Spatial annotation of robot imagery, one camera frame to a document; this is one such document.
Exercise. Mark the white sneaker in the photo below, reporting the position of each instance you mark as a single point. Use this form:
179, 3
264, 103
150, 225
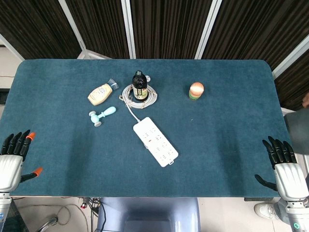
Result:
263, 210

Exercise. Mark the black box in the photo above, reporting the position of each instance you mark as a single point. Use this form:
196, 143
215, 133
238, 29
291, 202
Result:
3, 96

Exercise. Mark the teal table cloth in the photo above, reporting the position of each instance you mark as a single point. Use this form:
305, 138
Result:
217, 145

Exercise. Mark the white frame post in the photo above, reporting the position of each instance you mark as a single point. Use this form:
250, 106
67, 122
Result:
128, 29
289, 56
207, 29
72, 26
12, 47

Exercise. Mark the black flat bar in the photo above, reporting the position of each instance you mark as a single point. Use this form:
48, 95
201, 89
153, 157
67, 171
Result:
258, 199

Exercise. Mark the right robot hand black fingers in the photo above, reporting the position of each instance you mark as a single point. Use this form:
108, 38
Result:
290, 178

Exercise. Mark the dark tea bottle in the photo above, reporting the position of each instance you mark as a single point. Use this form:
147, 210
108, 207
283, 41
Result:
139, 84

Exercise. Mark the small white round object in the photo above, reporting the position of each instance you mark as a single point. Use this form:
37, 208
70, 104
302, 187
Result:
148, 78

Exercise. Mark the grey clothed person limb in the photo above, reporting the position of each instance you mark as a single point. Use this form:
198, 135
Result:
298, 133

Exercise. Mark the cream squeeze sauce bottle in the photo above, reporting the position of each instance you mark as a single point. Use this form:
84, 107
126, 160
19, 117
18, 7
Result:
99, 94

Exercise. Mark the white power strip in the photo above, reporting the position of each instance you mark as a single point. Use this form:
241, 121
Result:
165, 151

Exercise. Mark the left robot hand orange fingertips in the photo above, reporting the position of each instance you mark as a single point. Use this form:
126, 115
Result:
9, 169

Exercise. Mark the dark slatted wall panel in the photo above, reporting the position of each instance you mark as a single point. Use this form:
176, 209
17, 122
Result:
36, 24
294, 82
166, 26
101, 24
253, 29

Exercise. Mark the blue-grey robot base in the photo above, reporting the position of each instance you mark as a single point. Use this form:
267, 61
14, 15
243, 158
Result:
149, 212

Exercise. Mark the grey trouser leg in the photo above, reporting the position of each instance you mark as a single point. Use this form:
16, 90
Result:
280, 209

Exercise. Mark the red button device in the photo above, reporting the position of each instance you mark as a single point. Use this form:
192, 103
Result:
83, 205

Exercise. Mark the light blue toy hammer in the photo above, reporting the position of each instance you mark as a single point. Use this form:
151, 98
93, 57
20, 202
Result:
95, 117

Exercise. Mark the chrome metal leg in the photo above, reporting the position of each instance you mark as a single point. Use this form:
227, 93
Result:
49, 221

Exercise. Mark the bare person hand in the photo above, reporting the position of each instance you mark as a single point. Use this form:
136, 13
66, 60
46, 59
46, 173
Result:
306, 101

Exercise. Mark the orange ball on green jar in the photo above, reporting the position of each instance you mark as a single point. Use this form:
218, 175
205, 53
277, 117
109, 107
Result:
196, 89

